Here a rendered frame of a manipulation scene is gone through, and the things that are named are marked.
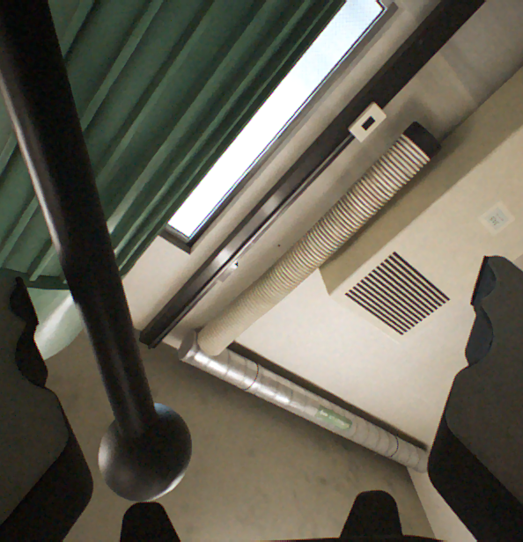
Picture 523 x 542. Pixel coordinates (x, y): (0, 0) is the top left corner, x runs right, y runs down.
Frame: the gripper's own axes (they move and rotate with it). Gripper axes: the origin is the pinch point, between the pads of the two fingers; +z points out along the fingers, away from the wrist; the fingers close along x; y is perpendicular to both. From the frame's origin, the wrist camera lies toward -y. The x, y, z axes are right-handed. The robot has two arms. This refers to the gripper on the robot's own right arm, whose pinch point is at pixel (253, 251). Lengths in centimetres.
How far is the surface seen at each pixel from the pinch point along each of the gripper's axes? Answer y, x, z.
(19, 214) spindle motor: 0.4, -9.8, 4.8
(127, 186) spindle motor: -0.1, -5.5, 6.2
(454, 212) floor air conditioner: 58, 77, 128
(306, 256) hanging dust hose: 80, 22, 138
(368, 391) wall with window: 202, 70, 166
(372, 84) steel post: 14, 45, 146
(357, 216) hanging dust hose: 62, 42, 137
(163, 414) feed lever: 6.4, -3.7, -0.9
